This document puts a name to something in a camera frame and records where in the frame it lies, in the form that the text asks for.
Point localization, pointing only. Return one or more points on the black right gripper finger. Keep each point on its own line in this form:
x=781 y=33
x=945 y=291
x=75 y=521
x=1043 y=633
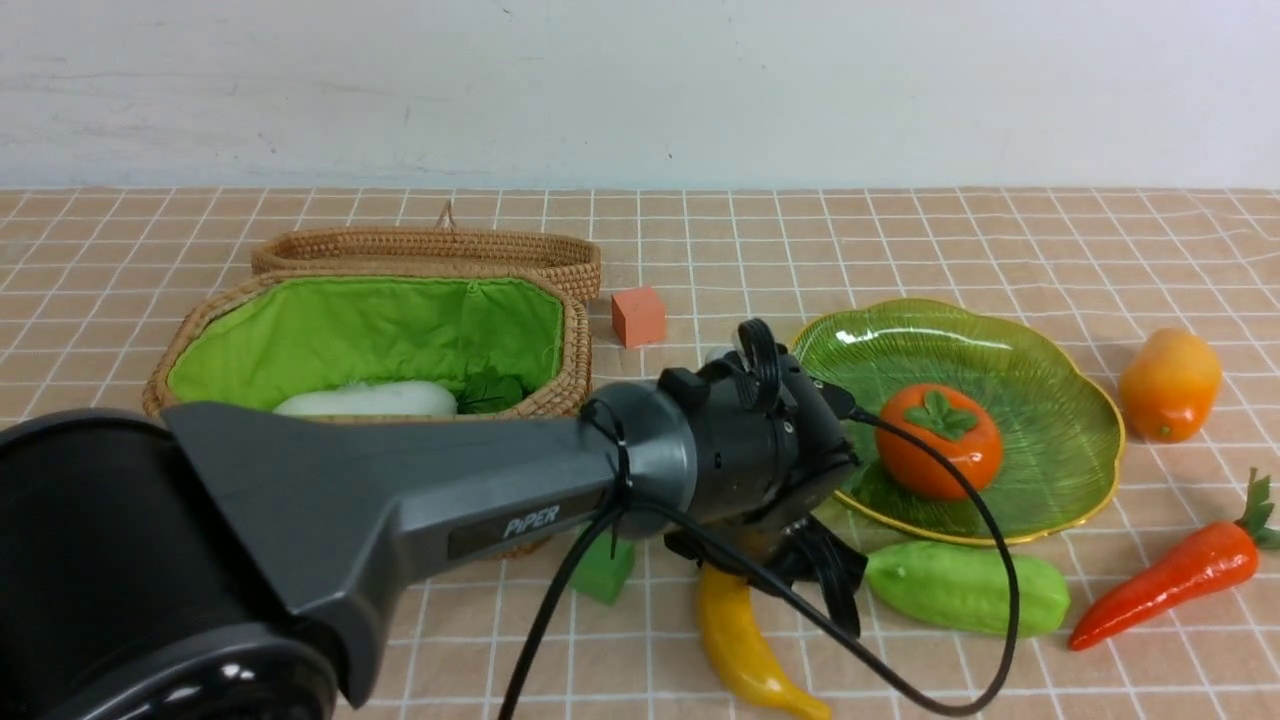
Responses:
x=775 y=551
x=839 y=572

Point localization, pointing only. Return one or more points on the yellow banana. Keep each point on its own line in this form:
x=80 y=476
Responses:
x=737 y=651

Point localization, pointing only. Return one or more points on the light green chayote gourd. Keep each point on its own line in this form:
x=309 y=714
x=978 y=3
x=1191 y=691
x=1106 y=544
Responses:
x=967 y=589

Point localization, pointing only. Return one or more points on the orange persimmon green calyx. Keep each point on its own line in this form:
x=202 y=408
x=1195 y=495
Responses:
x=952 y=424

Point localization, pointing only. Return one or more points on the white radish green leaves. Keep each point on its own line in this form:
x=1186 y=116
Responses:
x=370 y=400

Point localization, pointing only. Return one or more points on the orange yellow mango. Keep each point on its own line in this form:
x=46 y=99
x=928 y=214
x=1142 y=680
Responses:
x=1168 y=390

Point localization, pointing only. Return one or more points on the orange carrot green top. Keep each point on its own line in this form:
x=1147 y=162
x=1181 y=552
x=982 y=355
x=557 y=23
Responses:
x=1213 y=559

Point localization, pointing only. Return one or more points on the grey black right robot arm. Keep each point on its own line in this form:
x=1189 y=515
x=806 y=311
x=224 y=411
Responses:
x=227 y=563

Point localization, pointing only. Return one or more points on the green foam cube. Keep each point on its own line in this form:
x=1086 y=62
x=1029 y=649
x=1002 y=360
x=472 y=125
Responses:
x=604 y=569

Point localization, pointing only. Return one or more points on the orange foam cube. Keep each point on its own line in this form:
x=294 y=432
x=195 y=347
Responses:
x=639 y=317

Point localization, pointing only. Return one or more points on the green glass leaf plate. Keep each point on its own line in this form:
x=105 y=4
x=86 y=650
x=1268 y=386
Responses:
x=1063 y=436

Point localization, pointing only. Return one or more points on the checkered beige tablecloth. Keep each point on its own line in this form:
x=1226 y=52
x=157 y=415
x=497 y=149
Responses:
x=95 y=281

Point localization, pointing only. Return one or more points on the woven rattan basket lid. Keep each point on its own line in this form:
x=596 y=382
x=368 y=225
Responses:
x=569 y=263

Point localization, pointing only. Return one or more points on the woven rattan basket green lining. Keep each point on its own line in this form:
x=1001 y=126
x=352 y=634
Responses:
x=505 y=345

